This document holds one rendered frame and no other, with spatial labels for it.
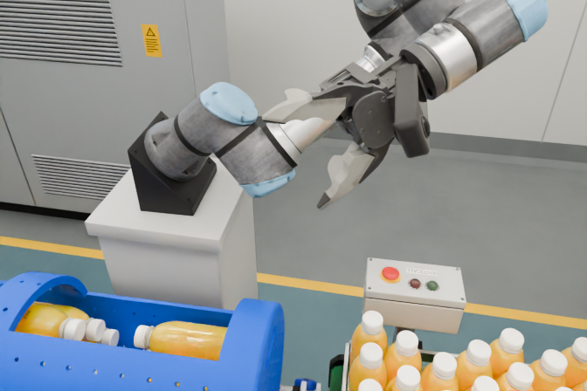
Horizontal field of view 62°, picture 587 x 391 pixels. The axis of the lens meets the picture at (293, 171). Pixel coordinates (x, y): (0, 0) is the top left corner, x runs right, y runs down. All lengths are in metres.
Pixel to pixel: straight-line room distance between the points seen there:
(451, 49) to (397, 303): 0.61
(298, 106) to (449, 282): 0.67
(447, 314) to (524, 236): 2.06
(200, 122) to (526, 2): 0.67
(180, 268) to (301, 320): 1.28
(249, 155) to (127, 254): 0.39
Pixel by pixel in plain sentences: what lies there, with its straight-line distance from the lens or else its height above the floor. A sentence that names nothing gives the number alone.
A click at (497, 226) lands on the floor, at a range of 3.12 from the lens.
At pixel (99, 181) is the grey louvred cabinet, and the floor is 0.34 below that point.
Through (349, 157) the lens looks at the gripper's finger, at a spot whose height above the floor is 1.55.
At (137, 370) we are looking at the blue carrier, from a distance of 0.81.
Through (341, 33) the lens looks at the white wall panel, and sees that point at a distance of 3.38.
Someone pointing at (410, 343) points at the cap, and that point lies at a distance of 0.96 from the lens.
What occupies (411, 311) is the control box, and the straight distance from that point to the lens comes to 1.08.
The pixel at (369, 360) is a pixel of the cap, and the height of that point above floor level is 1.11.
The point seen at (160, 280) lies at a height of 0.98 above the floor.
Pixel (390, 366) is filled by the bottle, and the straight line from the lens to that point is 0.99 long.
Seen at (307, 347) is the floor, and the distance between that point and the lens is 2.31.
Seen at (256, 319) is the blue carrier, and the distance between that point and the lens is 0.81.
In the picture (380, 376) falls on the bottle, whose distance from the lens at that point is 0.96.
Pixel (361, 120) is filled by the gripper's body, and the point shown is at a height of 1.60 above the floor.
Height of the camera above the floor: 1.86
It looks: 34 degrees down
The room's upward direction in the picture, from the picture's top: straight up
